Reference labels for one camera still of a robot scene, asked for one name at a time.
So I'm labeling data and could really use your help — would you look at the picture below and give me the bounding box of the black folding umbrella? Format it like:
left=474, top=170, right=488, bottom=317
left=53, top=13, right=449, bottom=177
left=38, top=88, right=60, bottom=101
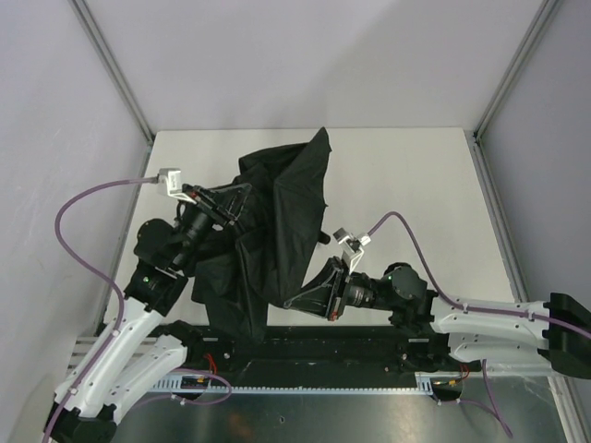
left=189, top=128, right=332, bottom=342

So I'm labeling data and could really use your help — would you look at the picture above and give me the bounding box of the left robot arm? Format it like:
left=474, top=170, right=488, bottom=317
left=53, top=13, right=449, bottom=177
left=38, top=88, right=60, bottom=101
left=42, top=176, right=252, bottom=442

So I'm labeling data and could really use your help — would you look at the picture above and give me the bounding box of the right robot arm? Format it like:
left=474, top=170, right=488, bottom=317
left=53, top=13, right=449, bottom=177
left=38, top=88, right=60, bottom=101
left=283, top=257, right=590, bottom=379

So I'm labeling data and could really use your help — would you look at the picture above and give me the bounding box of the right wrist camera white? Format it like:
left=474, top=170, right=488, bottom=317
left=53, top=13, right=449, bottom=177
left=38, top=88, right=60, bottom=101
left=332, top=228, right=371, bottom=272

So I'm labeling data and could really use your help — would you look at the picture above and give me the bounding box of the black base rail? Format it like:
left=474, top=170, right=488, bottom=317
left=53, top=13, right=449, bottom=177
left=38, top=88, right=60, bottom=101
left=181, top=326, right=481, bottom=390

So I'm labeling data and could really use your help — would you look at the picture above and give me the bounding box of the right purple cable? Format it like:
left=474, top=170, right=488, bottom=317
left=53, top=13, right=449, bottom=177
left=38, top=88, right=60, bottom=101
left=367, top=210, right=591, bottom=345

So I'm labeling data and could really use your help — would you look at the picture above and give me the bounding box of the purple cable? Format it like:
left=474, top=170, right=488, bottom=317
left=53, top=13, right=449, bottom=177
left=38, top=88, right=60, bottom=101
left=45, top=177, right=161, bottom=435
left=367, top=210, right=591, bottom=345

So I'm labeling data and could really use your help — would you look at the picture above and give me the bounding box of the grey slotted cable duct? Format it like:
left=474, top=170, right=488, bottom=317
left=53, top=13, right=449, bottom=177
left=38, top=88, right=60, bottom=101
left=148, top=373, right=461, bottom=397

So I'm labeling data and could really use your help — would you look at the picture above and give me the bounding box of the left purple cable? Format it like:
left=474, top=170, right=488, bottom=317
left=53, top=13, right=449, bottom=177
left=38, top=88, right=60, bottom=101
left=45, top=177, right=161, bottom=435

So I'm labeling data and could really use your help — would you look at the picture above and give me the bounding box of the right aluminium frame post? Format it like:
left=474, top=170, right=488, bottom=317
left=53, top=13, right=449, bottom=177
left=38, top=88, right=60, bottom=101
left=473, top=0, right=562, bottom=144

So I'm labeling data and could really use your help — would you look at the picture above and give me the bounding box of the aluminium frame post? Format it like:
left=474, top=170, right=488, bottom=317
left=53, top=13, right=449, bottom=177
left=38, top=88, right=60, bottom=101
left=473, top=0, right=562, bottom=144
left=68, top=0, right=155, bottom=146

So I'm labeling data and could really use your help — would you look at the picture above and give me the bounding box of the left aluminium frame post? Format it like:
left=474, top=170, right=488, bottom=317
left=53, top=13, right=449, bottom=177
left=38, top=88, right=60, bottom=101
left=68, top=0, right=155, bottom=146

